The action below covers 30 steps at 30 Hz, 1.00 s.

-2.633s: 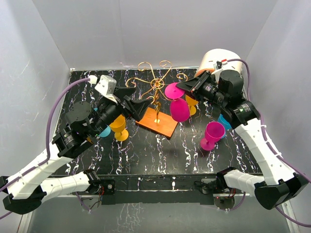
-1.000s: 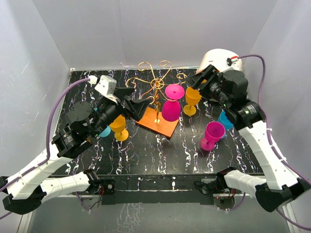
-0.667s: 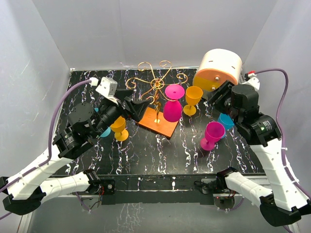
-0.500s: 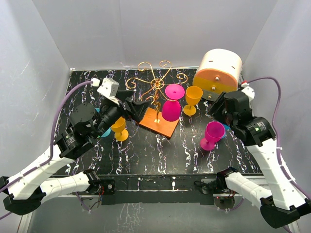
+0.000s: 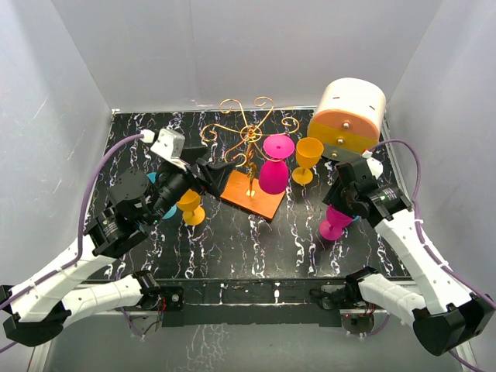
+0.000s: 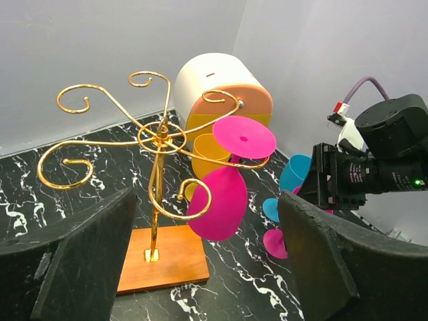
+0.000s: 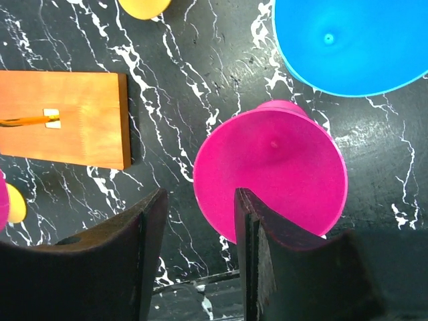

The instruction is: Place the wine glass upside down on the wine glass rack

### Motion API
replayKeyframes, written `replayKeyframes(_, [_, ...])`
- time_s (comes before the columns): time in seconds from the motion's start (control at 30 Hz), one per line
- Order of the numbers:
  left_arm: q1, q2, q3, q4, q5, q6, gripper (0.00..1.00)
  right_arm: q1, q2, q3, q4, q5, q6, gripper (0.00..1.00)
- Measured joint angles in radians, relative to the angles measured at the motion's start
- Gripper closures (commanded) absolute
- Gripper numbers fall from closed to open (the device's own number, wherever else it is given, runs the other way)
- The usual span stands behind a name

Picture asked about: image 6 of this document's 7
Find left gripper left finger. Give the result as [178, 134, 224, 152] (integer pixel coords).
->
[1, 188, 136, 320]

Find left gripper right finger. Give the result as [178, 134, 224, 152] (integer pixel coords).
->
[278, 191, 427, 320]

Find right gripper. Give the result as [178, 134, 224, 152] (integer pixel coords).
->
[298, 143, 383, 210]

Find blue wine glass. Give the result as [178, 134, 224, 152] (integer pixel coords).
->
[262, 154, 312, 223]

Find magenta wine glass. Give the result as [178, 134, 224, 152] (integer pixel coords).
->
[262, 185, 335, 259]
[189, 116, 276, 241]

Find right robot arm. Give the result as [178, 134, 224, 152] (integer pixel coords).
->
[298, 94, 427, 210]

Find orange wine glass right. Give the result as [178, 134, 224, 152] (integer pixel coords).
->
[191, 133, 231, 180]

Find white orange cylindrical container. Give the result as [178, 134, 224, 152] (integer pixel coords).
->
[173, 53, 273, 130]

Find gold wire wine glass rack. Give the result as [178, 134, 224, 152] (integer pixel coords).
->
[37, 70, 270, 296]

